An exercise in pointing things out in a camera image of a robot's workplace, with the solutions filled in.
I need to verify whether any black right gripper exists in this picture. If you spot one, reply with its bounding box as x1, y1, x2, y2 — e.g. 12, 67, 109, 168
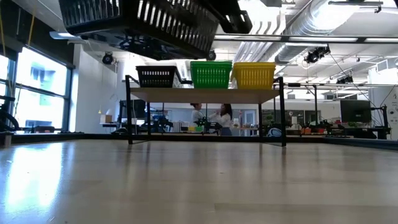
200, 0, 253, 34

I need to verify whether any black plastic slotted basket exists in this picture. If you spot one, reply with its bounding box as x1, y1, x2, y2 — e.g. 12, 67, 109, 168
58, 0, 220, 62
136, 65, 177, 88

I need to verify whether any wooden shelf with black legs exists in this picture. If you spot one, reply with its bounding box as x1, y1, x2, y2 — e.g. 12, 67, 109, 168
124, 74, 287, 147

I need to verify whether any long ceiling light bar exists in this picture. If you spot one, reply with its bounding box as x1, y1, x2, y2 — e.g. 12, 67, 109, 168
49, 30, 398, 44

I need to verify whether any person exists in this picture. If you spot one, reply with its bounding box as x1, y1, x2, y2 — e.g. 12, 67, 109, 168
190, 102, 206, 127
211, 103, 234, 136

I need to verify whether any dark background monitor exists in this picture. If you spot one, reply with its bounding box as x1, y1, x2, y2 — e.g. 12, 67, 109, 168
120, 99, 146, 119

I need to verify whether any black computer monitor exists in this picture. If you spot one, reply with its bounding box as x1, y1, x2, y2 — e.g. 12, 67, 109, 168
340, 99, 372, 124

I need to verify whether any large window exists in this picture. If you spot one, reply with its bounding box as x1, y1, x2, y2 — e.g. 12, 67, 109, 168
0, 46, 75, 133

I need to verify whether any grey block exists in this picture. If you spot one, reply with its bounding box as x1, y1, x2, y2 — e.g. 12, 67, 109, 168
0, 132, 13, 147

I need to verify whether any silver ventilation duct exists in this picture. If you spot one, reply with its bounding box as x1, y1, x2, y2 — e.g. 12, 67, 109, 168
275, 0, 361, 65

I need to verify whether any black background rig frame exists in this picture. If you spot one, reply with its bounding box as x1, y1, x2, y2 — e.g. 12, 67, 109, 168
285, 82, 398, 125

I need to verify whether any small black ceiling camera cluster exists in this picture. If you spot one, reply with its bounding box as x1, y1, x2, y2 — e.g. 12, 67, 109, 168
336, 74, 354, 85

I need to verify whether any yellow hanging cable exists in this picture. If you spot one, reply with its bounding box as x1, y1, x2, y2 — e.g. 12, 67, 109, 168
27, 14, 35, 47
0, 6, 6, 57

